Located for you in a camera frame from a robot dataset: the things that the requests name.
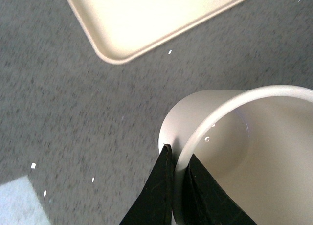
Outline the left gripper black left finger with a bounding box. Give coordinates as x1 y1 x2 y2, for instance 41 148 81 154
120 144 174 225

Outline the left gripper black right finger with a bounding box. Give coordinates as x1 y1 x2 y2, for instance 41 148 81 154
183 155 256 225

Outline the white smiley mug black handle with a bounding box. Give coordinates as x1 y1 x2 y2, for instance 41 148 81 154
158 85 313 225

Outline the beige rectangular tray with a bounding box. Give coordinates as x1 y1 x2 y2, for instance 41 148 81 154
67 0 245 64

